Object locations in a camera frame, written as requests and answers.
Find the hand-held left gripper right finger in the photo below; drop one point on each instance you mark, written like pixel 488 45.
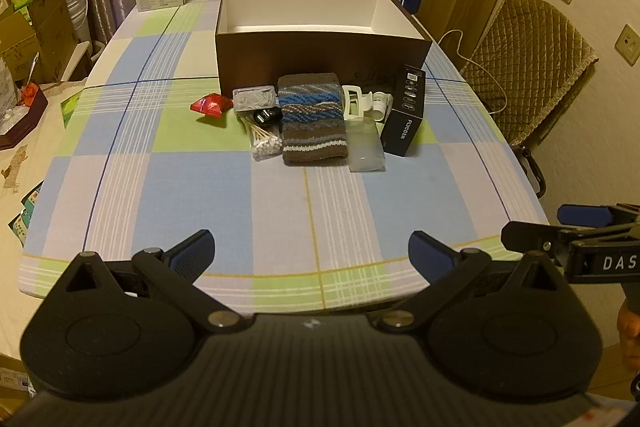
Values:
pixel 429 253

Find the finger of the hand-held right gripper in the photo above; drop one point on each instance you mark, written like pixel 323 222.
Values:
pixel 530 237
pixel 585 215

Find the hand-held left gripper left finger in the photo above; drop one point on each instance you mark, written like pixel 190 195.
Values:
pixel 192 253

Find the pale purple tube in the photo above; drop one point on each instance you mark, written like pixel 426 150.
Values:
pixel 366 147

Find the bag of cotton swabs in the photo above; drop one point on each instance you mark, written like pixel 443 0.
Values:
pixel 262 139

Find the black product box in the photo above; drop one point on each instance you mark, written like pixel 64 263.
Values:
pixel 405 117

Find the red foil packet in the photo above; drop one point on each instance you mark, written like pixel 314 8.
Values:
pixel 212 105

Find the small white bottle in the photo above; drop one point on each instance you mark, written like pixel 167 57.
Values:
pixel 382 104

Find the white hair claw clip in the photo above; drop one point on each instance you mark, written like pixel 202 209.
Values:
pixel 356 103

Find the striped knitted pouch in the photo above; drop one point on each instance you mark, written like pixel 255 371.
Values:
pixel 312 122

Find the brown cardboard storage box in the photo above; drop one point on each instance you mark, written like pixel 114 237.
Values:
pixel 320 52

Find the person's right hand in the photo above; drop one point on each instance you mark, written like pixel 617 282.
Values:
pixel 631 332

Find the checked tablecloth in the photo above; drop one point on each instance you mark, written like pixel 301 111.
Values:
pixel 175 187

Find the chair with quilted cover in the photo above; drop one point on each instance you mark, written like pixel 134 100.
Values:
pixel 530 52

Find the green leaflet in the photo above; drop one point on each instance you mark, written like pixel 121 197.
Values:
pixel 72 107

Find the dark wooden tray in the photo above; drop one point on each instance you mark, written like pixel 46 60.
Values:
pixel 22 122

